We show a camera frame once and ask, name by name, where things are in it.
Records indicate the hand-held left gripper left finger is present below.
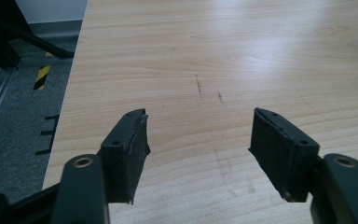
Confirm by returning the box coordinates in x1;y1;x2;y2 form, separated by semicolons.
100;108;152;205

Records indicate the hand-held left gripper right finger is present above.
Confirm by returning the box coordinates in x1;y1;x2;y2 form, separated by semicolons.
248;107;321;203

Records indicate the black floor tape marking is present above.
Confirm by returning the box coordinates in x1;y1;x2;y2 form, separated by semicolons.
34;114;61;156

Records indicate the yellow black striped floor tape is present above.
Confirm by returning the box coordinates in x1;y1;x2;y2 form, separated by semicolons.
32;64;51;91

